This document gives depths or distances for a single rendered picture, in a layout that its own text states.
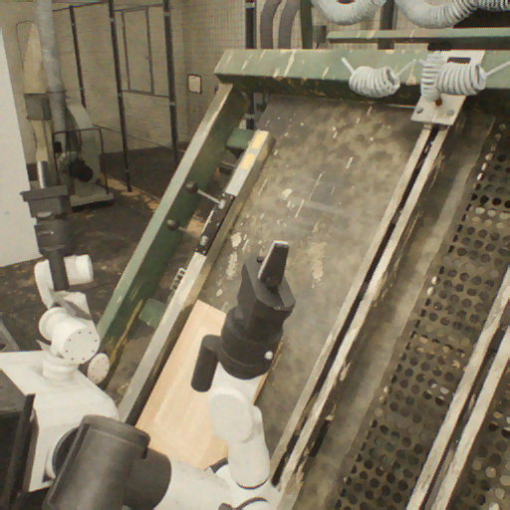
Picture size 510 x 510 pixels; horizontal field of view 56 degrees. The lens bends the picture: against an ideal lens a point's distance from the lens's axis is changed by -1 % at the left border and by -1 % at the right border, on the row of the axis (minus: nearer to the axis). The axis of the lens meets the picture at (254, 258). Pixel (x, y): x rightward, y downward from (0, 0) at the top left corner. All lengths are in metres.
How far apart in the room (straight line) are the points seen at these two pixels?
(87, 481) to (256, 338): 0.31
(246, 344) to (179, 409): 0.71
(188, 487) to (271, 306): 0.36
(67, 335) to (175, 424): 0.59
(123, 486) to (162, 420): 0.65
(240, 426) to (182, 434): 0.59
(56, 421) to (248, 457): 0.31
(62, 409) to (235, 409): 0.28
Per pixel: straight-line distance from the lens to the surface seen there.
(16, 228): 5.02
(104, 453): 0.76
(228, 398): 0.74
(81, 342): 0.88
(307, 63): 1.50
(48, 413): 0.84
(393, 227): 1.16
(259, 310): 0.63
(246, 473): 0.89
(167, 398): 1.41
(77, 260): 1.20
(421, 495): 1.01
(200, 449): 1.32
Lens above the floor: 1.88
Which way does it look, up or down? 24 degrees down
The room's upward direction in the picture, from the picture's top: straight up
